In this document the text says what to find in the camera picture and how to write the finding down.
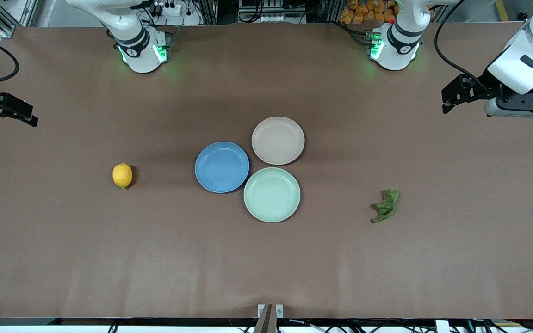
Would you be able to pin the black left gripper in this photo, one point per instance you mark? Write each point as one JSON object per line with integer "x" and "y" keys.
{"x": 485, "y": 84}

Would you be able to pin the pale green plastic plate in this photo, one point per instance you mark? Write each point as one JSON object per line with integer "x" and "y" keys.
{"x": 272, "y": 194}

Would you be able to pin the white power strip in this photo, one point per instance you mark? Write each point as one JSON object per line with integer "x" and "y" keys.
{"x": 174, "y": 11}

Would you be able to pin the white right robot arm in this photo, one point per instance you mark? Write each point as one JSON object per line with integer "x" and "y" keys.
{"x": 139, "y": 55}

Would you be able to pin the blue plastic plate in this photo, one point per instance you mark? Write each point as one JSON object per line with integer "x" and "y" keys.
{"x": 221, "y": 167}

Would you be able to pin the yellow lemon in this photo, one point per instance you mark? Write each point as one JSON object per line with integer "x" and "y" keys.
{"x": 122, "y": 175}

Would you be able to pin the green lettuce leaf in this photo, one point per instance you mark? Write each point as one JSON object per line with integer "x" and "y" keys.
{"x": 388, "y": 206}

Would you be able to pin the brown table cover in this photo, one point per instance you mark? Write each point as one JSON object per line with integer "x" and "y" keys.
{"x": 266, "y": 263}

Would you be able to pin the bag of orange items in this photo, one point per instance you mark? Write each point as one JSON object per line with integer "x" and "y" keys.
{"x": 363, "y": 11}

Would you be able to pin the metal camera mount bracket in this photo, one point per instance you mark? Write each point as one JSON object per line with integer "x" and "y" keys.
{"x": 270, "y": 317}

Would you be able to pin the beige pink plastic plate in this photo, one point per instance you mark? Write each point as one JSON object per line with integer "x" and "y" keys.
{"x": 278, "y": 140}

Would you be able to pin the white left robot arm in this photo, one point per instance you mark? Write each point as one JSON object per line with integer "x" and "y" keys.
{"x": 398, "y": 53}

